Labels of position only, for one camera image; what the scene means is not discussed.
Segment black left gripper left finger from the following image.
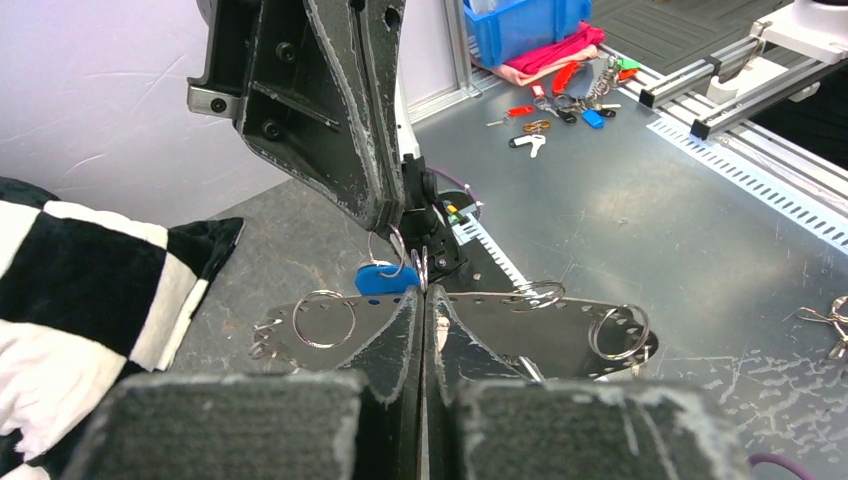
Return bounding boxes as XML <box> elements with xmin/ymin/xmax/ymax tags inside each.
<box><xmin>64</xmin><ymin>288</ymin><xmax>424</xmax><ymax>479</ymax></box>

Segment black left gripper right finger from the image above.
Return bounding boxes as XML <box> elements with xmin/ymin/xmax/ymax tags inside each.
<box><xmin>425</xmin><ymin>286</ymin><xmax>750</xmax><ymax>480</ymax></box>

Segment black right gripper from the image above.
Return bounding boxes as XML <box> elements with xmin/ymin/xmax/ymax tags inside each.
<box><xmin>187</xmin><ymin>1</ymin><xmax>404</xmax><ymax>232</ymax></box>

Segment blue plastic key tag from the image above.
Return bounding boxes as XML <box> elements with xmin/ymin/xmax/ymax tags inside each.
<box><xmin>354</xmin><ymin>263</ymin><xmax>419</xmax><ymax>296</ymax></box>

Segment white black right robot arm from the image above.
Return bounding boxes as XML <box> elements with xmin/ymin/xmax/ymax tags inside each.
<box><xmin>187</xmin><ymin>1</ymin><xmax>464</xmax><ymax>279</ymax></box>

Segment keys on far table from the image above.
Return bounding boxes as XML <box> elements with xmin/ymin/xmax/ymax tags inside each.
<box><xmin>486</xmin><ymin>54</ymin><xmax>642</xmax><ymax>159</ymax></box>

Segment blue plastic bin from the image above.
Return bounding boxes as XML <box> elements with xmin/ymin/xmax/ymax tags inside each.
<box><xmin>462</xmin><ymin>0</ymin><xmax>593</xmax><ymax>67</ymax></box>

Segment pink folded cloth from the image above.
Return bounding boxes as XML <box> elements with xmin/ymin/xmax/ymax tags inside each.
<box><xmin>487</xmin><ymin>22</ymin><xmax>606</xmax><ymax>87</ymax></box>

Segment black white checkered pillow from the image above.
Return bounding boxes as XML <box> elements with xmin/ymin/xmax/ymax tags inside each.
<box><xmin>1</xmin><ymin>178</ymin><xmax>245</xmax><ymax>479</ymax></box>

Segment bunch of spare key rings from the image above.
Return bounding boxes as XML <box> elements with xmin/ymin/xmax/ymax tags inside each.
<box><xmin>794</xmin><ymin>294</ymin><xmax>848</xmax><ymax>362</ymax></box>

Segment aluminium frame rail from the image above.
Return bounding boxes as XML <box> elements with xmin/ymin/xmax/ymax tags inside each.
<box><xmin>399</xmin><ymin>1</ymin><xmax>499</xmax><ymax>123</ymax></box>

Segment white slotted cable duct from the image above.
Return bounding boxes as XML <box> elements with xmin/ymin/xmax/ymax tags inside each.
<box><xmin>452</xmin><ymin>215</ymin><xmax>528</xmax><ymax>287</ymax></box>

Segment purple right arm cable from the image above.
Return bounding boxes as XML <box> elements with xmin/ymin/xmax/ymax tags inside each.
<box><xmin>427</xmin><ymin>165</ymin><xmax>485</xmax><ymax>220</ymax></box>

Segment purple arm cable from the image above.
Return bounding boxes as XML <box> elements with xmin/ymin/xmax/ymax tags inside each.
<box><xmin>427</xmin><ymin>165</ymin><xmax>485</xmax><ymax>220</ymax></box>
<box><xmin>747</xmin><ymin>452</ymin><xmax>819</xmax><ymax>480</ymax></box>

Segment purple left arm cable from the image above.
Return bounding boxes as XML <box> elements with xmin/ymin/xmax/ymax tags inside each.
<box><xmin>747</xmin><ymin>452</ymin><xmax>819</xmax><ymax>480</ymax></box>

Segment far white slotted duct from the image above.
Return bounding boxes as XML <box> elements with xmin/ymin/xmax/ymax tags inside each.
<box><xmin>647</xmin><ymin>118</ymin><xmax>847</xmax><ymax>254</ymax></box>

